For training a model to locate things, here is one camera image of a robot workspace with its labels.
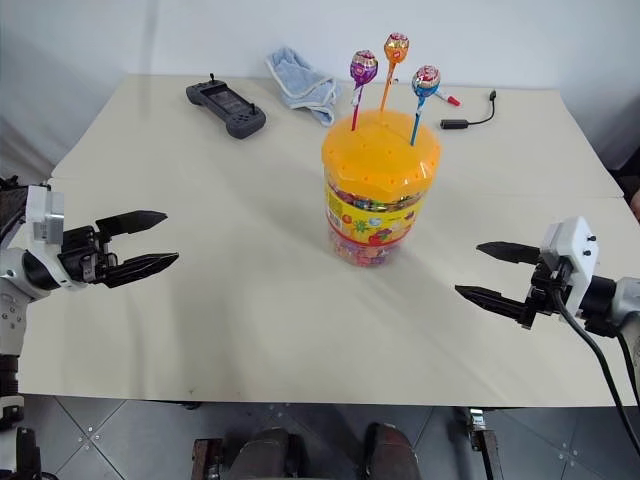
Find light blue towel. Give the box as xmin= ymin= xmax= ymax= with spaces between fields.
xmin=264 ymin=46 xmax=344 ymax=126

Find dark rounded shape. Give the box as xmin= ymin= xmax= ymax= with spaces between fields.
xmin=361 ymin=422 xmax=427 ymax=480
xmin=223 ymin=427 xmax=302 ymax=480

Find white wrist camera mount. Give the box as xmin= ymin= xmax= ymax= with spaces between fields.
xmin=538 ymin=216 xmax=601 ymax=319
xmin=24 ymin=183 xmax=67 ymax=247

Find orange wrapped lollipop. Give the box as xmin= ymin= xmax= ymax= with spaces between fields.
xmin=378 ymin=32 xmax=411 ymax=113

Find blue wrapped lollipop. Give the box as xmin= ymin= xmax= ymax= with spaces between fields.
xmin=409 ymin=63 xmax=444 ymax=148

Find brown table leg bracket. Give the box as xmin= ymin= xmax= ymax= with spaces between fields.
xmin=191 ymin=437 xmax=225 ymax=480

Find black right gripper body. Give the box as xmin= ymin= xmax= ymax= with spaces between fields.
xmin=519 ymin=258 xmax=572 ymax=331

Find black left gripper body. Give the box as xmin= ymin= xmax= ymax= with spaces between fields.
xmin=57 ymin=224 xmax=121 ymax=286

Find black adapter cable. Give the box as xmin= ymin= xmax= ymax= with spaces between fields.
xmin=439 ymin=89 xmax=499 ymax=132

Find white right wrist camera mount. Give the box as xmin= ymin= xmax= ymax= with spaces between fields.
xmin=538 ymin=216 xmax=601 ymax=319

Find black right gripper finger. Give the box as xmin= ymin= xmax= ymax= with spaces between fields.
xmin=476 ymin=241 xmax=543 ymax=266
xmin=454 ymin=284 xmax=530 ymax=329

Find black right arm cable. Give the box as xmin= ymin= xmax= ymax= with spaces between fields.
xmin=551 ymin=269 xmax=640 ymax=454

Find black stand post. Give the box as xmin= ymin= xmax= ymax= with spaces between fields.
xmin=13 ymin=426 xmax=42 ymax=480

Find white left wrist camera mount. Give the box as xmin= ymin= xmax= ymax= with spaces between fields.
xmin=24 ymin=183 xmax=67 ymax=247

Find candy jar with orange lid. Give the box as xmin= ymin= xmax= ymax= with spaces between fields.
xmin=321 ymin=106 xmax=445 ymax=270

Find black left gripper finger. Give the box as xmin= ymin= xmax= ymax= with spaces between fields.
xmin=94 ymin=210 xmax=169 ymax=241
xmin=105 ymin=252 xmax=180 ymax=290

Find purple wrapped lollipop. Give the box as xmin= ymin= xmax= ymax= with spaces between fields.
xmin=348 ymin=49 xmax=379 ymax=133

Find dark grey handheld controller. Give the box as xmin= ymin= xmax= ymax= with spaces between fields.
xmin=185 ymin=73 xmax=268 ymax=142

